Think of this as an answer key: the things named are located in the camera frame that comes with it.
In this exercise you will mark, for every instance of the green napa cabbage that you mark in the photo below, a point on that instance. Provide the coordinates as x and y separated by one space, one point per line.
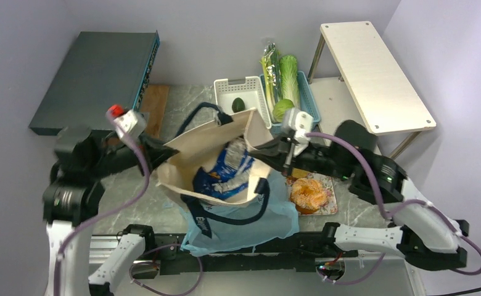
288 65

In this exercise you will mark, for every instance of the dark green cucumber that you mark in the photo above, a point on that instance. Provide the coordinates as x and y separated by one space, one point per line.
238 105

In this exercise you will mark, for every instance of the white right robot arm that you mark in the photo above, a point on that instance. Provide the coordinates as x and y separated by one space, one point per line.
422 234

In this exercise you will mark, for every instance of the white perforated plastic basket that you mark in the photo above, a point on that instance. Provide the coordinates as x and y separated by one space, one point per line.
249 89

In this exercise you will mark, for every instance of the beige canvas tote bag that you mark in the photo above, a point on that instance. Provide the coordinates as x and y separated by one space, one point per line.
201 146

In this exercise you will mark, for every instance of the dark grey flat equipment box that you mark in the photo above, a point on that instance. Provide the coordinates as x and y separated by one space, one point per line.
100 69

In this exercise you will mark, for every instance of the green celery stalks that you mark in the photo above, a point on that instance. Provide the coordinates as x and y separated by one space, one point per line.
270 85

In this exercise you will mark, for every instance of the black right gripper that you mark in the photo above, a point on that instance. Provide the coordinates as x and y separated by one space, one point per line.
279 152

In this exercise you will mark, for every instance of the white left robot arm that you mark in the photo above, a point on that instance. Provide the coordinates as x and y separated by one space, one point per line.
72 199

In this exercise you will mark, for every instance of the blue perforated plastic basket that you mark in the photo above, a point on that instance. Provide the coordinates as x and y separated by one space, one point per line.
307 102

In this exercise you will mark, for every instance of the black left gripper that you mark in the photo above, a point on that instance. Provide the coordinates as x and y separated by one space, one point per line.
155 153

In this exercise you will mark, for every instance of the orange pumpkin slice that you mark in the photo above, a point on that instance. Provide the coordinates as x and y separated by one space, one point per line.
308 195

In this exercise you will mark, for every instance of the brown potato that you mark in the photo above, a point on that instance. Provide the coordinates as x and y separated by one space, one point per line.
298 173

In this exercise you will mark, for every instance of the floral pattern tray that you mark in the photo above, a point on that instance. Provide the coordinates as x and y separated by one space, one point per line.
329 208

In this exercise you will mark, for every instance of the light blue printed grocery bag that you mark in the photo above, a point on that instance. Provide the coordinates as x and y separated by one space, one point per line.
280 220

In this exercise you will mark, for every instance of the small green cabbage head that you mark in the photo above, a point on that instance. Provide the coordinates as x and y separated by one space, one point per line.
280 108

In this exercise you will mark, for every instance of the blue packaged item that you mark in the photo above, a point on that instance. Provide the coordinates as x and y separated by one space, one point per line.
230 173

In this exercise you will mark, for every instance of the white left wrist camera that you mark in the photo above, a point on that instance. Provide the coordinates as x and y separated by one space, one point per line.
128 124

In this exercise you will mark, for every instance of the wooden board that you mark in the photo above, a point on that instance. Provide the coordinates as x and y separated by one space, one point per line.
153 105

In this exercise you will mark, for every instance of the white two-tier metal shelf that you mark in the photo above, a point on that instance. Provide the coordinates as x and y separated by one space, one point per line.
354 76

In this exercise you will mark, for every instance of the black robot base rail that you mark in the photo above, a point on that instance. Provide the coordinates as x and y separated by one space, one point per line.
300 252

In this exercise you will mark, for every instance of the green chives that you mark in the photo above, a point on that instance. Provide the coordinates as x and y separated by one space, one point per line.
272 52

